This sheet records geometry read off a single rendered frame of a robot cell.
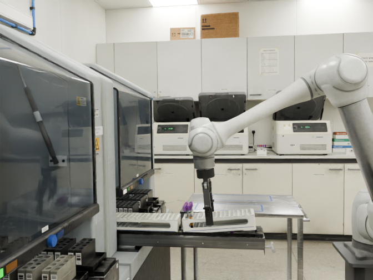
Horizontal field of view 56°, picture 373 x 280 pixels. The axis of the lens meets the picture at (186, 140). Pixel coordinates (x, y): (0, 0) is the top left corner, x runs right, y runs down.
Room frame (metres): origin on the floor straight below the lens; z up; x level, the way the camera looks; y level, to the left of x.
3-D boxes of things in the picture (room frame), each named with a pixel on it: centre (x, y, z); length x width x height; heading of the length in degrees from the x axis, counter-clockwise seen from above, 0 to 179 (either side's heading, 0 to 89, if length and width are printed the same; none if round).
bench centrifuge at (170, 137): (4.12, 0.16, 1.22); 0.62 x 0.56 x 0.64; 171
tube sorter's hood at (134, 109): (1.77, 0.48, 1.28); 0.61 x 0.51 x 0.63; 173
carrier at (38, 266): (0.97, 0.41, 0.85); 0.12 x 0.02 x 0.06; 172
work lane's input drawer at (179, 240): (1.48, 0.00, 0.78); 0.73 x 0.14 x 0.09; 83
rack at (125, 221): (1.50, 0.18, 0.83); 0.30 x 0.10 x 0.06; 83
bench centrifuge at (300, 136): (3.94, -1.26, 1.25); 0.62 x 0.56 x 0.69; 172
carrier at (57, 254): (1.12, 0.39, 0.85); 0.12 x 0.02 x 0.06; 173
